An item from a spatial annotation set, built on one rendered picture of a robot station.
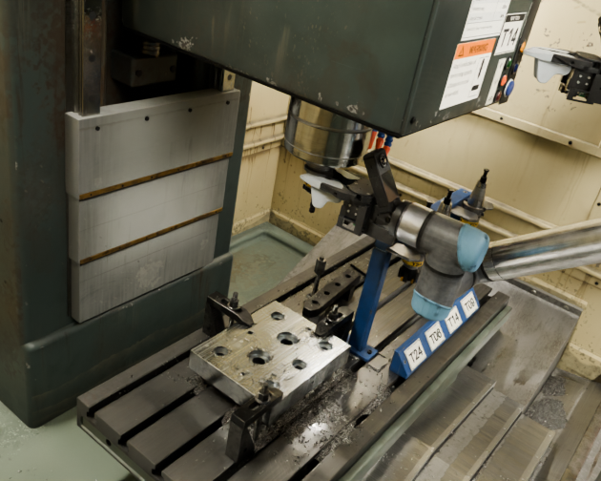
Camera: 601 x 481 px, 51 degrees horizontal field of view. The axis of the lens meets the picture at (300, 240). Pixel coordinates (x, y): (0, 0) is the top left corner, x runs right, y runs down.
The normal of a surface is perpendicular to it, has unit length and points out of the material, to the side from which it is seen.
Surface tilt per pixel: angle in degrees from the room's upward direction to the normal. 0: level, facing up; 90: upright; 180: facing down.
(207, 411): 0
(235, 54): 90
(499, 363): 24
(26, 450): 0
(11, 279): 90
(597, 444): 0
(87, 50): 90
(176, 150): 89
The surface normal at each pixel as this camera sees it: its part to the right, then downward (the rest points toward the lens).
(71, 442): 0.17, -0.86
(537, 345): -0.09, -0.66
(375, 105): -0.60, 0.29
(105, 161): 0.78, 0.43
